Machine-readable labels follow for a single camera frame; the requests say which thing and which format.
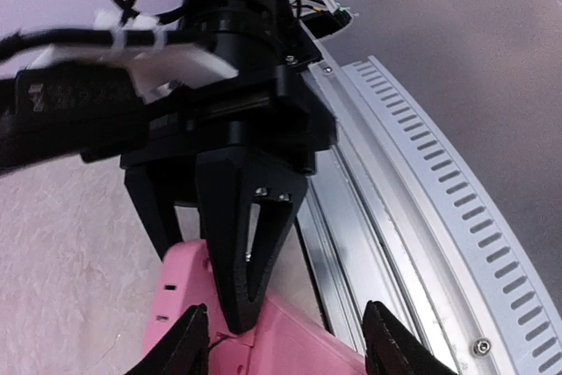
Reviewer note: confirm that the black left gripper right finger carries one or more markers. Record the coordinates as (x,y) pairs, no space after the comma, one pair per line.
(391,349)

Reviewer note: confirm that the pink plug adapter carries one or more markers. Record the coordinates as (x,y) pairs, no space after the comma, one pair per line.
(186,279)

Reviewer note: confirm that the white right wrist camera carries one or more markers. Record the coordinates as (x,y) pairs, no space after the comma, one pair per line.
(93,88)

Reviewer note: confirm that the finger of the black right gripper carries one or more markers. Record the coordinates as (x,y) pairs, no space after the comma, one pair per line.
(247,202)
(153,193)

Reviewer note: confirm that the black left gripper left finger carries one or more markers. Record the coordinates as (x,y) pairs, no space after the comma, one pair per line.
(183,350)

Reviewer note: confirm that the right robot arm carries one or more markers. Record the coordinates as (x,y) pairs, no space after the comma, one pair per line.
(251,35)

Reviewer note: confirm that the pink triangular power strip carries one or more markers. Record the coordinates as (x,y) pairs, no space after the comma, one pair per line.
(284,341)

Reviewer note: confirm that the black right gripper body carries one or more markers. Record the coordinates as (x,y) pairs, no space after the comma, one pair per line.
(253,138)

